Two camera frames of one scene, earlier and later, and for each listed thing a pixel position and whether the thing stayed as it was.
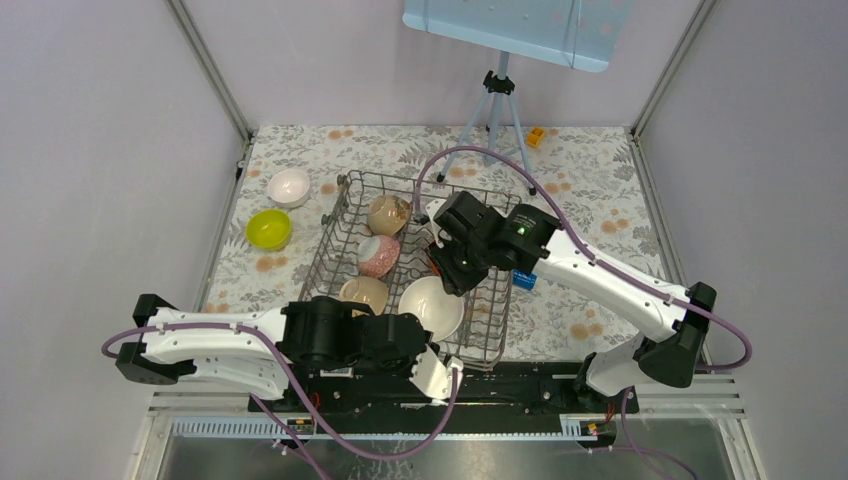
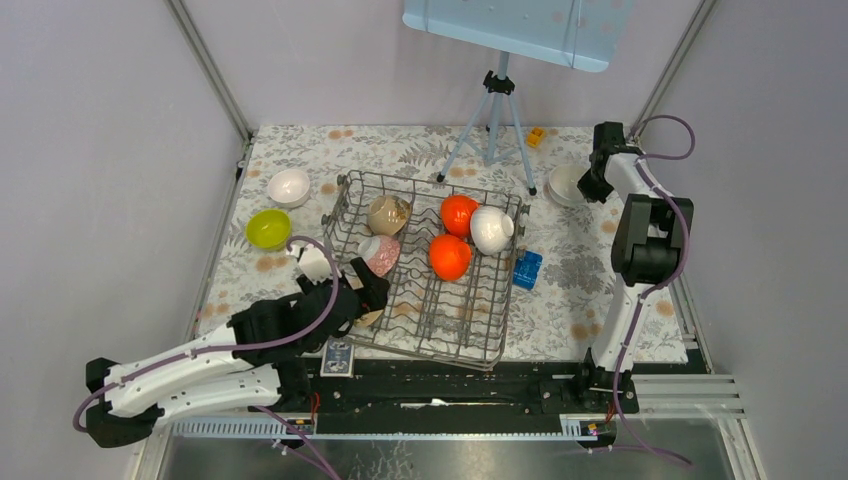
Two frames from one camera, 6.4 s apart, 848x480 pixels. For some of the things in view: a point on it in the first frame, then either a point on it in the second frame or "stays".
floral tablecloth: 352,212 stays
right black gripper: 455,282 -> 592,193
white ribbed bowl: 427,300 -> 563,184
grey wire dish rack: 375,250 stays
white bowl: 289,187 stays
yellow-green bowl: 269,229 stays
